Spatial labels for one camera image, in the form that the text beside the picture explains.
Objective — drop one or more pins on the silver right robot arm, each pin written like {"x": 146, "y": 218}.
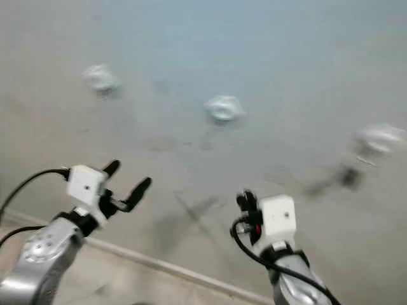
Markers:
{"x": 296, "y": 286}

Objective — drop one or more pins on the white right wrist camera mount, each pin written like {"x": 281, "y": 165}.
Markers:
{"x": 277, "y": 219}

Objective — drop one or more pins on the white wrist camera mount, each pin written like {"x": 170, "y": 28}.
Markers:
{"x": 277, "y": 219}
{"x": 86, "y": 186}

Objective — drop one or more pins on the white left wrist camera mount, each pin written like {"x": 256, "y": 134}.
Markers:
{"x": 86, "y": 186}

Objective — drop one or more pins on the white round wall hook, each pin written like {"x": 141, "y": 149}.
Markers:
{"x": 223, "y": 109}
{"x": 100, "y": 78}
{"x": 380, "y": 138}

